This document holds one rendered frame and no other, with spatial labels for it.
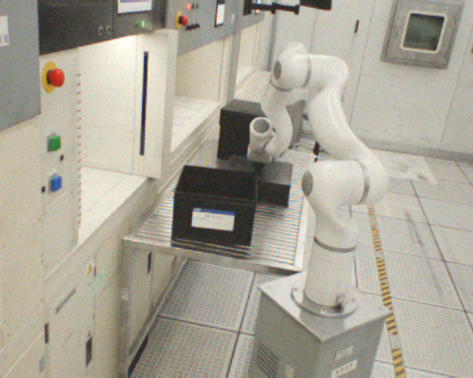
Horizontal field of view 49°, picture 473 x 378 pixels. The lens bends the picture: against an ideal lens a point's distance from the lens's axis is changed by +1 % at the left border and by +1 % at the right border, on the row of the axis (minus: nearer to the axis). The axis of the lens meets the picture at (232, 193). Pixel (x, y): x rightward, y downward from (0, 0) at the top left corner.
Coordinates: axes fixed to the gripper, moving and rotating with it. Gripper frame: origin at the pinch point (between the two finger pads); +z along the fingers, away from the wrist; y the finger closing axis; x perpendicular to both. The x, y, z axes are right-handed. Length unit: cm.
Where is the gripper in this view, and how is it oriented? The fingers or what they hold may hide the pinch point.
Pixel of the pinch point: (259, 163)
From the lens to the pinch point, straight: 220.2
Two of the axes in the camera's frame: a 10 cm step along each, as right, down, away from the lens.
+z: 0.2, 3.9, 9.2
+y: -9.8, -1.5, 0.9
